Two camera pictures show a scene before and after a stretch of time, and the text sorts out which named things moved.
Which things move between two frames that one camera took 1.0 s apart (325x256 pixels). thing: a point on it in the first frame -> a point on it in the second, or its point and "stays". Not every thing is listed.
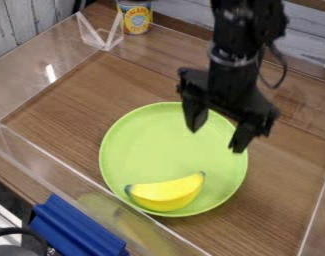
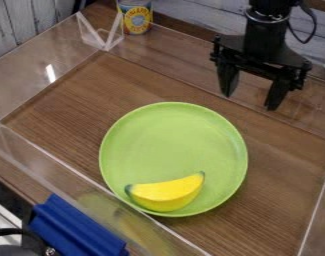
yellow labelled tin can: [135, 14] stays
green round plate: [149, 148] stays
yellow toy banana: [166, 195] stays
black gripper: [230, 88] -> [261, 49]
